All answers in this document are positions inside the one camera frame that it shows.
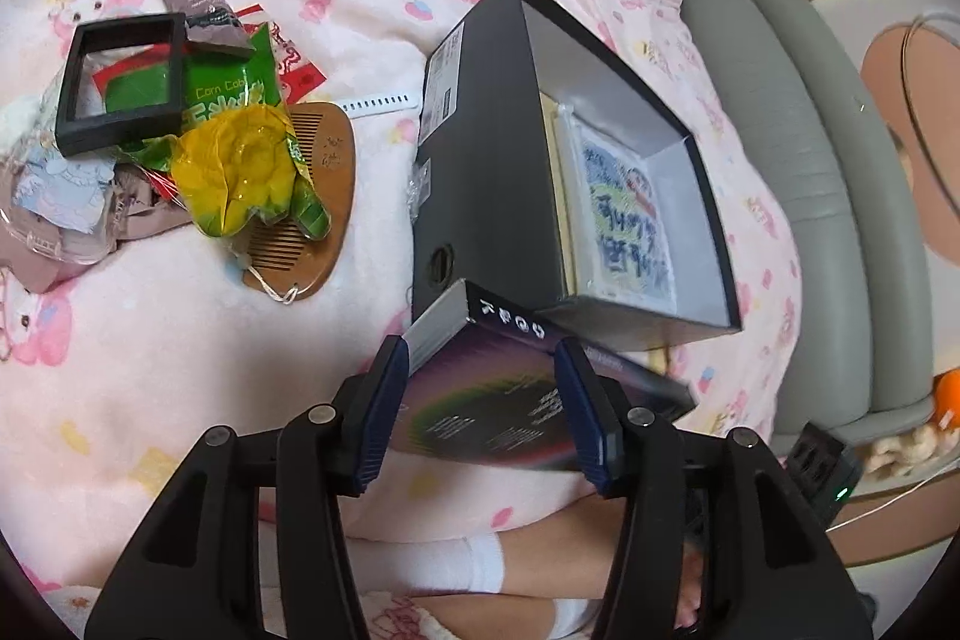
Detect black Smart Devil box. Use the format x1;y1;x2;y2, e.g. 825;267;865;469
391;280;693;471

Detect cartoon bead art board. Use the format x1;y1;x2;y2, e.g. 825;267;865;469
566;115;677;315

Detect green sweet corn snack bag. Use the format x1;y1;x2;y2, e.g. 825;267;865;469
132;28;306;239

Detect beige garment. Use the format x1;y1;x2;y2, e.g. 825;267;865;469
2;163;190;292

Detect small black square frame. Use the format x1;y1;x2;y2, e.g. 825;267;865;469
55;13;185;158

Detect grey upholstered headboard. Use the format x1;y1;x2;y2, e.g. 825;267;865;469
682;0;934;453

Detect wooden comb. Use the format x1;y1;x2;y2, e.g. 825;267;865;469
236;103;356;304

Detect person's leg white sock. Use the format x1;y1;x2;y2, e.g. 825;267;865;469
348;495;625;638

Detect black cardboard storage box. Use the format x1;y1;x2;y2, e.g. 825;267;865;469
412;0;742;351

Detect pink cartoon print blanket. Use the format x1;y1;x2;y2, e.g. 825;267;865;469
0;0;806;640

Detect red paper packet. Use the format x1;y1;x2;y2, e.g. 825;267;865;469
238;5;327;104

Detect brown hand cream tube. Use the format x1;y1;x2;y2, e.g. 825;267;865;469
163;0;254;57

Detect white watch strap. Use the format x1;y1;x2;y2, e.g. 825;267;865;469
335;91;418;121

